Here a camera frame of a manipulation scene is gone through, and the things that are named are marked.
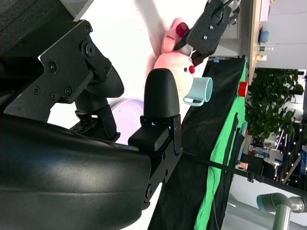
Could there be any dark grey textured fabric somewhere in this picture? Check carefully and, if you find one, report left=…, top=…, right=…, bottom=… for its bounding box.
left=0, top=0, right=80, bottom=58

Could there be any black stand bar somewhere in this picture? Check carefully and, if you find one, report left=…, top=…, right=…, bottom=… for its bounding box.
left=182, top=153, right=307, bottom=195

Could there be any teal plastic mug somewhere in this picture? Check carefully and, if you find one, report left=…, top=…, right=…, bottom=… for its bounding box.
left=182, top=76, right=213, bottom=107

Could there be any green leafy plant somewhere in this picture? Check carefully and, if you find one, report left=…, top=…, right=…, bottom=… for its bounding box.
left=244, top=69, right=305, bottom=139

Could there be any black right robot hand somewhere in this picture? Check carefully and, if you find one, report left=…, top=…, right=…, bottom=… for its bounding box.
left=0, top=19, right=184, bottom=230

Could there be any pink plush beaver doll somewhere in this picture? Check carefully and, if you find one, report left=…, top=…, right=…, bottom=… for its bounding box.
left=153, top=18, right=195, bottom=96

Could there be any wooden shelf panel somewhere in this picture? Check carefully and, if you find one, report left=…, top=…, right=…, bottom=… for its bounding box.
left=248, top=0, right=272, bottom=84

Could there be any green backdrop cloth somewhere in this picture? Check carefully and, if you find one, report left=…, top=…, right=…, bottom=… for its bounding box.
left=191, top=59, right=249, bottom=230

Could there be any lavender plastic plate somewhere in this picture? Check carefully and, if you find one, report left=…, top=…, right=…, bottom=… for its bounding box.
left=107, top=97, right=144, bottom=146

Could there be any blue bowl-shaped object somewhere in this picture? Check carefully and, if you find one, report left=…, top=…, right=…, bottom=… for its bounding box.
left=260, top=27, right=270, bottom=46

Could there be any black backdrop cloth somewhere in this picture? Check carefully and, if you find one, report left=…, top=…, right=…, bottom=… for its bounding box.
left=146, top=55, right=248, bottom=230

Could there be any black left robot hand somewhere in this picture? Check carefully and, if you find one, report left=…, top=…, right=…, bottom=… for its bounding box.
left=174, top=0, right=240, bottom=68

